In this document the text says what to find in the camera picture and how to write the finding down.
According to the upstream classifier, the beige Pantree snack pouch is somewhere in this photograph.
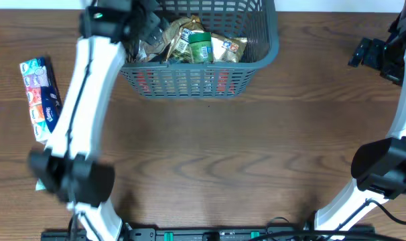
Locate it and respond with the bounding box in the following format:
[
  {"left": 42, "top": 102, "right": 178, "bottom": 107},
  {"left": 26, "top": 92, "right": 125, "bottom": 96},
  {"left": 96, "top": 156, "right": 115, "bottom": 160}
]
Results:
[{"left": 131, "top": 24, "right": 178, "bottom": 63}]

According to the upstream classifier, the orange spaghetti packet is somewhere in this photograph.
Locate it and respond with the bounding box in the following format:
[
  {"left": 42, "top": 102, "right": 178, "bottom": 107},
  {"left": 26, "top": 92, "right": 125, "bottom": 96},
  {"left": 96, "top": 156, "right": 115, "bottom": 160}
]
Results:
[{"left": 130, "top": 70, "right": 239, "bottom": 97}]

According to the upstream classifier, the green lid spice jar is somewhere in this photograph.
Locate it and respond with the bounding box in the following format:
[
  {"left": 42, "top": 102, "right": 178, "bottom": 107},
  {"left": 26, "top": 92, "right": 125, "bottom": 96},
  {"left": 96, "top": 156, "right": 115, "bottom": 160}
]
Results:
[{"left": 188, "top": 32, "right": 214, "bottom": 64}]

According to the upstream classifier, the gold foil food bag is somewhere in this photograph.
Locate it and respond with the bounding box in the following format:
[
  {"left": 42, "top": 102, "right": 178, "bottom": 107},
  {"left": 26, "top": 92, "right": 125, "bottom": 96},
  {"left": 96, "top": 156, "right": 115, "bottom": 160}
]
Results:
[{"left": 165, "top": 15, "right": 247, "bottom": 64}]

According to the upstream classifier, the grey plastic slotted basket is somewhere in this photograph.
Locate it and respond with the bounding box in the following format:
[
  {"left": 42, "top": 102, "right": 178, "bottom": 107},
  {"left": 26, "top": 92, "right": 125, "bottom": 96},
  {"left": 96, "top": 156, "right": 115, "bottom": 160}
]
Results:
[{"left": 120, "top": 0, "right": 279, "bottom": 98}]

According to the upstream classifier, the Kleenex tissue multipack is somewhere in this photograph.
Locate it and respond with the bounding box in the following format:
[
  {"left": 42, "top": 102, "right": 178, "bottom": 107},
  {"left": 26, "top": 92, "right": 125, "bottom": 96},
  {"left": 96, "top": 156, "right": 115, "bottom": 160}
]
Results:
[{"left": 19, "top": 56, "right": 62, "bottom": 144}]

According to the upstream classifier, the small teal tissue packet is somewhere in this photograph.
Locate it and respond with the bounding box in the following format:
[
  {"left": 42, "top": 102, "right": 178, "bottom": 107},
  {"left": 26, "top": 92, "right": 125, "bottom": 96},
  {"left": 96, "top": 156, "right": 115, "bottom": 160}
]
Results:
[{"left": 36, "top": 179, "right": 46, "bottom": 191}]

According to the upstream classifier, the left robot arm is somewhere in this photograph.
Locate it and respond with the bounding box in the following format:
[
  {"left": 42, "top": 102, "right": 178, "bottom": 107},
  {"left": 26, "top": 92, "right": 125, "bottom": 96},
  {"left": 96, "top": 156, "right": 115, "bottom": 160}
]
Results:
[{"left": 28, "top": 0, "right": 160, "bottom": 240}]

